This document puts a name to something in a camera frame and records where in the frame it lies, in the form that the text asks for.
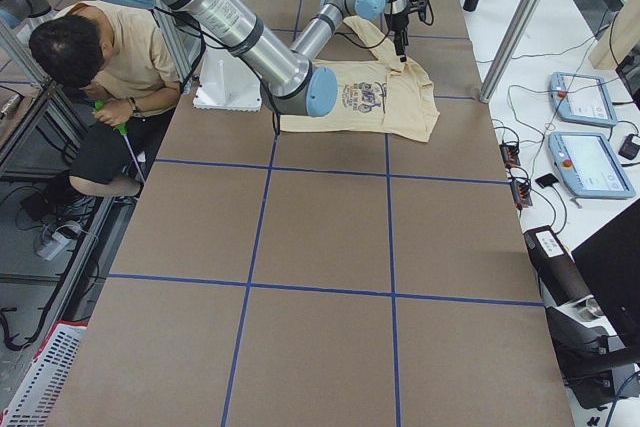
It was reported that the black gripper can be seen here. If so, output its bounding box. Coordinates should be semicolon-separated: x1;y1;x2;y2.
388;0;428;63

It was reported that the beige long-sleeve printed shirt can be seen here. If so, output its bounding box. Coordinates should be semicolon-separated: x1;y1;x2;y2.
280;16;439;143

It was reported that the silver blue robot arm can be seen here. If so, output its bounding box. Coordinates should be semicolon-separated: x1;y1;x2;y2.
292;0;434;62
102;0;337;117

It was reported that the upper blue teach pendant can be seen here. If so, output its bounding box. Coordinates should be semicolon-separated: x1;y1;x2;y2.
549;72;618;127

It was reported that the blue teach pendant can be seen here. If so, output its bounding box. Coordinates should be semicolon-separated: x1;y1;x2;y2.
547;132;636;200
549;72;618;127

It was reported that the lower blue teach pendant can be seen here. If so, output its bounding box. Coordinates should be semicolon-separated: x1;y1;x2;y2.
547;132;636;200

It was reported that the seated person beige shirt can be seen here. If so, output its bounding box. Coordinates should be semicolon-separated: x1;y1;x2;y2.
28;1;181;197

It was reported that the black brown cylinder device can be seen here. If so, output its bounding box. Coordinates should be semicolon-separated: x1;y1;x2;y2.
523;226;593;306

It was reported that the black monitor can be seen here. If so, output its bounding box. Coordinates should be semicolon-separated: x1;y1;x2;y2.
572;202;640;346

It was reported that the white power strip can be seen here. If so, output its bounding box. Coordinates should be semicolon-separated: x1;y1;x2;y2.
35;223;80;261

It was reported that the white plastic basket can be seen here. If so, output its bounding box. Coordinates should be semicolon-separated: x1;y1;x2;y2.
1;321;88;426

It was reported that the aluminium frame post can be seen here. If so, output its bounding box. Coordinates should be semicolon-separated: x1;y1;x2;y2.
479;0;541;104

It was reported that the green handled stick tool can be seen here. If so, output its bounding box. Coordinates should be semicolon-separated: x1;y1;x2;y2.
94;100;146;185

